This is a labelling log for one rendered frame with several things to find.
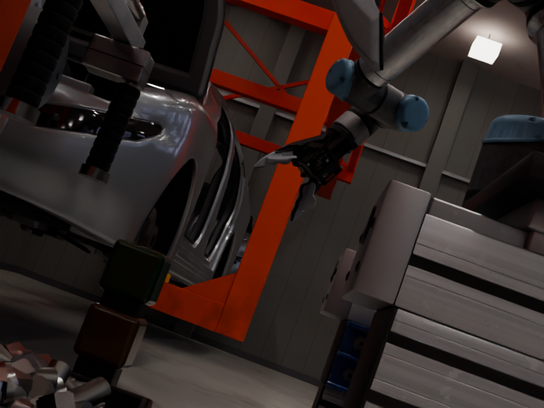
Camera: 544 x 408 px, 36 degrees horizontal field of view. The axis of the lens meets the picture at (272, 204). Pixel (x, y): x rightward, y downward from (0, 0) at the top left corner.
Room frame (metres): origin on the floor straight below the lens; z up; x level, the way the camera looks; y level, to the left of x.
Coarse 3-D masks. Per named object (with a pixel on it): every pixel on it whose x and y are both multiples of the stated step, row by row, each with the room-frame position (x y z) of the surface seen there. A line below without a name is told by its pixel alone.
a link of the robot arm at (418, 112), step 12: (396, 96) 1.62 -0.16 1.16; (408, 96) 1.62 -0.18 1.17; (384, 108) 1.62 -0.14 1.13; (396, 108) 1.62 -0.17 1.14; (408, 108) 1.61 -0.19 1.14; (420, 108) 1.63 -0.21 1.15; (384, 120) 1.65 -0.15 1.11; (396, 120) 1.63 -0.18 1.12; (408, 120) 1.62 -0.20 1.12; (420, 120) 1.63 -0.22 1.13
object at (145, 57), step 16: (96, 48) 1.19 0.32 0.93; (112, 48) 1.18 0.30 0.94; (128, 48) 1.18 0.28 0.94; (96, 64) 1.18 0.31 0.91; (112, 64) 1.18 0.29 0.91; (128, 64) 1.18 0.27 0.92; (144, 64) 1.18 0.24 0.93; (112, 80) 1.23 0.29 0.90; (128, 80) 1.19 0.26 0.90; (144, 80) 1.21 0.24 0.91
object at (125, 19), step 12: (96, 0) 1.04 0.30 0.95; (108, 0) 1.03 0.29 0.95; (120, 0) 1.07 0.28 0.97; (108, 12) 1.07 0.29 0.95; (120, 12) 1.09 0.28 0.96; (108, 24) 1.12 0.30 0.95; (120, 24) 1.11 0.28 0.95; (132, 24) 1.15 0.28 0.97; (120, 36) 1.16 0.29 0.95; (132, 36) 1.17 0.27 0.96
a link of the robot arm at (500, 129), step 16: (496, 128) 1.14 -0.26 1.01; (512, 128) 1.12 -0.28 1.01; (528, 128) 1.11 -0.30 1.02; (496, 144) 1.13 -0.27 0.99; (512, 144) 1.11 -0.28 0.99; (528, 144) 1.11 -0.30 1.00; (480, 160) 1.15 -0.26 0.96; (496, 160) 1.12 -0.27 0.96; (512, 160) 1.11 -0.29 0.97; (480, 176) 1.14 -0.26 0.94; (496, 176) 1.12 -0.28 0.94
